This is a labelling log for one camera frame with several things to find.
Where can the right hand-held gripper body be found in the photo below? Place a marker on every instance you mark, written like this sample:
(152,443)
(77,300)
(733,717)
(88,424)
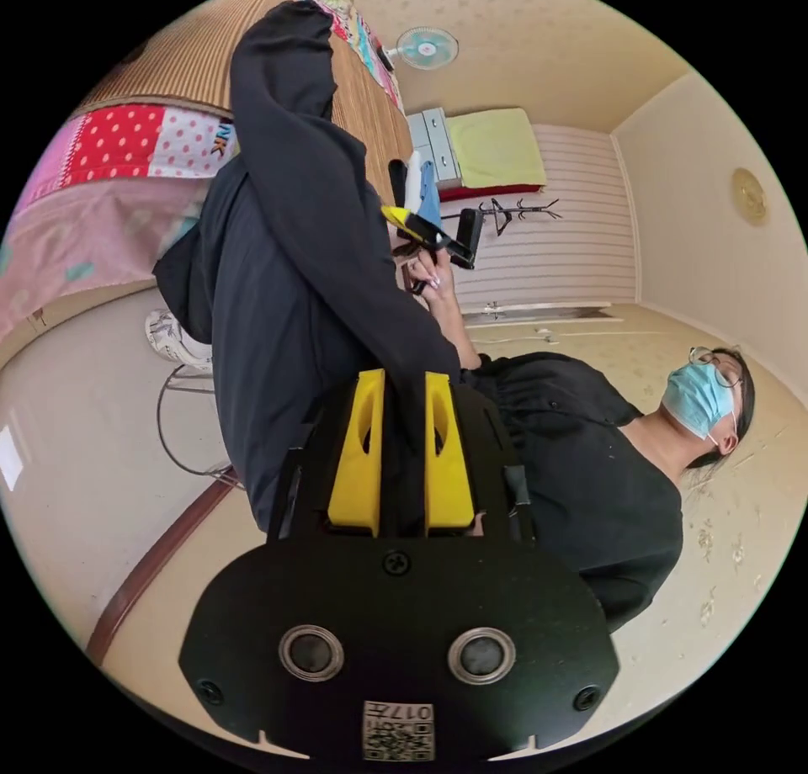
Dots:
(464,247)

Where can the round ceiling lamp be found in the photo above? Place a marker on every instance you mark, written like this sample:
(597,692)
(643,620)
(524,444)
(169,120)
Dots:
(749,196)

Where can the grey drawer cabinet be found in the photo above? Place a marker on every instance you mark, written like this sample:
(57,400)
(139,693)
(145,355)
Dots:
(431,146)

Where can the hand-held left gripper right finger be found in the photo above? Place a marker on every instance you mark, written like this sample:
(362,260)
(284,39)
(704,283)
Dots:
(449,471)

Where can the round metal frame stool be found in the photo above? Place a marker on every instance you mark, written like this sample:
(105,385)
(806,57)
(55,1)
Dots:
(172,338)

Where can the black coat rack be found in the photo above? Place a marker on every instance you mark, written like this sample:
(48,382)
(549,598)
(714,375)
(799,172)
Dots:
(519,209)

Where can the person's right hand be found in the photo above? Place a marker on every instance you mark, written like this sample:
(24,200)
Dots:
(437,285)

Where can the person's right forearm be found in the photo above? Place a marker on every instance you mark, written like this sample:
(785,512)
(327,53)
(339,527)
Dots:
(456,335)

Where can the black long pants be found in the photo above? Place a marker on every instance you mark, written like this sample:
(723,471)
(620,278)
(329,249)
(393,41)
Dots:
(284,250)

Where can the yellow-green folded blanket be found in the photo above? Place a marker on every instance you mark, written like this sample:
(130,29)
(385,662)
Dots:
(495,149)

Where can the person's body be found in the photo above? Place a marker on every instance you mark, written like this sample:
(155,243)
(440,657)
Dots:
(581,471)

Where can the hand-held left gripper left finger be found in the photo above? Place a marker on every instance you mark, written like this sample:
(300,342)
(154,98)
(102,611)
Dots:
(356,465)

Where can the wall fan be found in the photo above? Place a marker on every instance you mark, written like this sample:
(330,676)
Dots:
(424,47)

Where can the bed with woven mat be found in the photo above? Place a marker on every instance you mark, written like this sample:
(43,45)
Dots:
(189,48)

